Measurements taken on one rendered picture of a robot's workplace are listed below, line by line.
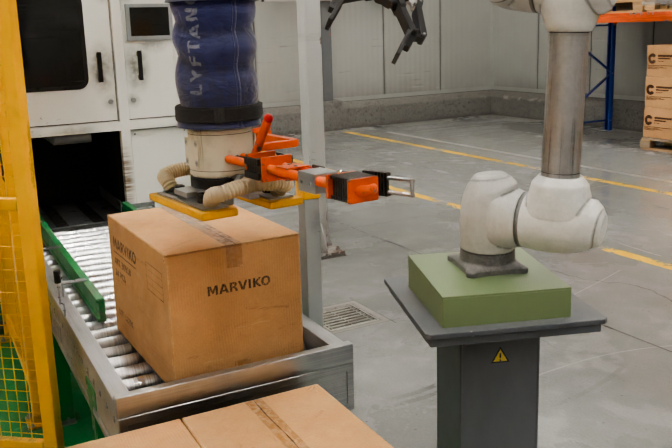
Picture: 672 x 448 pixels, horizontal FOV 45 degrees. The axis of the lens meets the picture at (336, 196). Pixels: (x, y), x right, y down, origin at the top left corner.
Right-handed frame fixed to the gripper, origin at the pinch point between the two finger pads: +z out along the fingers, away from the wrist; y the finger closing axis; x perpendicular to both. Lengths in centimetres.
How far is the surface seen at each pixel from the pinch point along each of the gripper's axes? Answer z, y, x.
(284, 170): 1.1, 3.7, -45.8
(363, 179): 9.4, -12.1, -25.1
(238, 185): -1, 13, -62
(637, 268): -220, -206, -273
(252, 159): -2, 12, -52
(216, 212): 6, 15, -67
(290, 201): -9, 0, -71
